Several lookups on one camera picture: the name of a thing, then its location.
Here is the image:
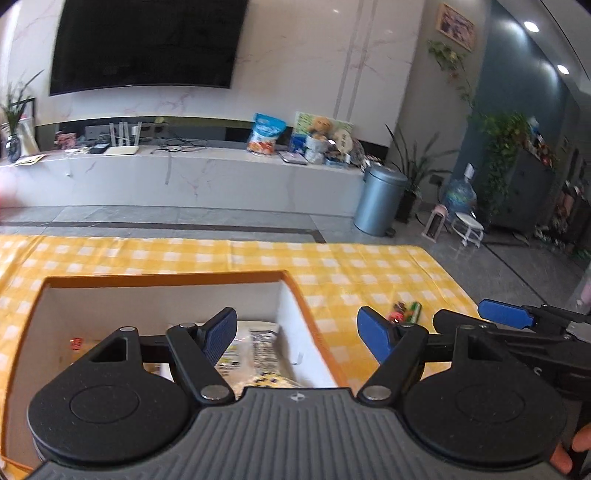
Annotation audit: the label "person's right hand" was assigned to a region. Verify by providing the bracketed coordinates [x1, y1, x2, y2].
[549, 425, 591, 476]

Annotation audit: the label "green plant in dark vase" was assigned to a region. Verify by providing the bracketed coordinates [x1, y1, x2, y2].
[0, 69, 44, 162]

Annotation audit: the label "orange cardboard box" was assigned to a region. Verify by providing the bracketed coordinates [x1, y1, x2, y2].
[4, 270, 352, 480]

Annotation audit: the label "grey-blue trash can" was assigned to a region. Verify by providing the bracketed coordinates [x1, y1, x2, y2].
[353, 165, 409, 237]

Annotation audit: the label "framed wall picture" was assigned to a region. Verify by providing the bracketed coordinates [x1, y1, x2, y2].
[436, 2, 476, 51]

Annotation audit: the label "dark shelf with ornaments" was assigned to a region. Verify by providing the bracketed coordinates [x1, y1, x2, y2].
[536, 152, 591, 259]

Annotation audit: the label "black cables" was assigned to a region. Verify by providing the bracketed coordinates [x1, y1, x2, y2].
[148, 141, 208, 154]

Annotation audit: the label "blue snack bag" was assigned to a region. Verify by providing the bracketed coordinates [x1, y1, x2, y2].
[247, 113, 287, 155]

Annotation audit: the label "white router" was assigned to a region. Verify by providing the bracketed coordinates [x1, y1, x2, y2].
[104, 121, 144, 156]

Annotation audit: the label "yellow checked tablecloth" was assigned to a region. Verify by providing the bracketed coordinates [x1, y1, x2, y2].
[0, 233, 492, 418]

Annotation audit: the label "green and white card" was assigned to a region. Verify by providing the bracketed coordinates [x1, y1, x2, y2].
[293, 111, 354, 153]

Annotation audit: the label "hanging vine plant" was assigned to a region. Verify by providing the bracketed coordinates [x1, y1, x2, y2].
[427, 39, 532, 217]

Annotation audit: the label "dark grey cabinet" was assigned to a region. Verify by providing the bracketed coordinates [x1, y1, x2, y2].
[489, 148, 555, 236]

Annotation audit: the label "potted plant in black pot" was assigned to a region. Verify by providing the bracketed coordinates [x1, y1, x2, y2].
[385, 122, 458, 224]

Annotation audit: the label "white marble media console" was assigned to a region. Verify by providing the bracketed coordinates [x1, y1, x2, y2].
[0, 117, 370, 217]

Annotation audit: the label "brown teddy bear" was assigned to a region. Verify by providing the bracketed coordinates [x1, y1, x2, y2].
[307, 115, 333, 139]

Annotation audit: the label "blue water jug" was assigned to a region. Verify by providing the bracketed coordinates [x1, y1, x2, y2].
[443, 164, 478, 215]

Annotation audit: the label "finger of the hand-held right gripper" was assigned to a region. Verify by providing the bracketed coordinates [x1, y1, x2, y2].
[478, 299, 591, 330]
[433, 309, 565, 345]

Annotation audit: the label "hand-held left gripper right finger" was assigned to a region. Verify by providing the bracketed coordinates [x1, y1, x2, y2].
[356, 306, 525, 407]

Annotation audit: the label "white round stool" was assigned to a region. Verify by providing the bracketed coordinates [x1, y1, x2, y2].
[450, 212, 485, 247]

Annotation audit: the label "white snack bag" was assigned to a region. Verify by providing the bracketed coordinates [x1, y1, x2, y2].
[215, 320, 298, 384]

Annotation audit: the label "white framed board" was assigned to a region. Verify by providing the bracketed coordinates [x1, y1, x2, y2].
[18, 97, 40, 155]

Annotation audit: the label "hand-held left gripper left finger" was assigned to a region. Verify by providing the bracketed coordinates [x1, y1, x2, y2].
[74, 307, 238, 408]

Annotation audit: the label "black flat television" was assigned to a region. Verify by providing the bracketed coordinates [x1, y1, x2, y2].
[48, 0, 250, 97]

